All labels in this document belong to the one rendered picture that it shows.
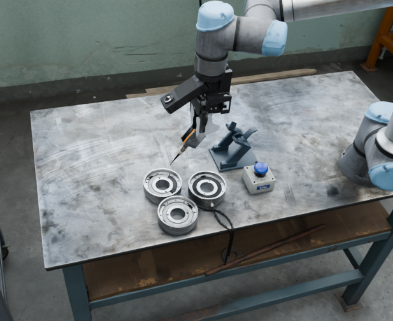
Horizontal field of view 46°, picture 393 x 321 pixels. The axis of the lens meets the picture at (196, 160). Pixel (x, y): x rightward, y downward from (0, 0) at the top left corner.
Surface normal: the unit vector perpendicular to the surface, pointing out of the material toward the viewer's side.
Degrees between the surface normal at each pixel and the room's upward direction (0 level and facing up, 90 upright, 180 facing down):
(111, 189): 0
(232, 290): 0
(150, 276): 0
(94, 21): 90
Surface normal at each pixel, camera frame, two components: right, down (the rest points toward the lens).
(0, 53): 0.29, 0.69
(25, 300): 0.07, -0.71
